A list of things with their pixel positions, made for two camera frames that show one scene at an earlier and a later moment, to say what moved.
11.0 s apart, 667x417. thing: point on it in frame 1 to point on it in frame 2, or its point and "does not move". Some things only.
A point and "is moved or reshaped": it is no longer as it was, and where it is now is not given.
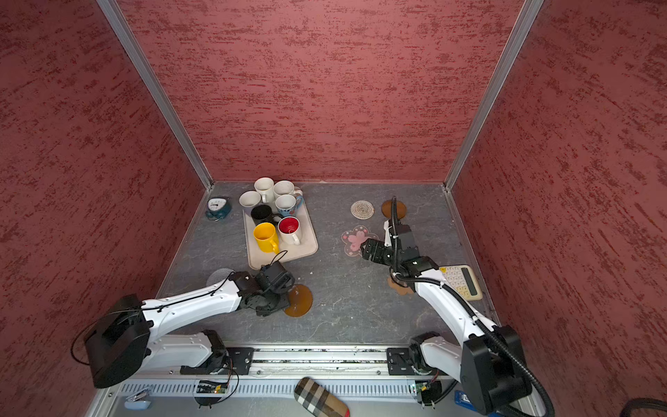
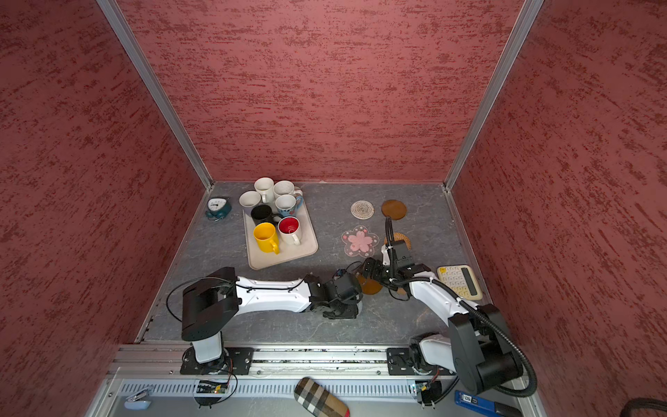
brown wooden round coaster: [300, 300] is moved or reshaped
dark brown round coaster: [386, 209] does not move
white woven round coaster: [362, 209] does not move
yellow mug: [267, 237] does not move
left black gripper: [283, 302] to [352, 312]
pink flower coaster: [353, 240] does not move
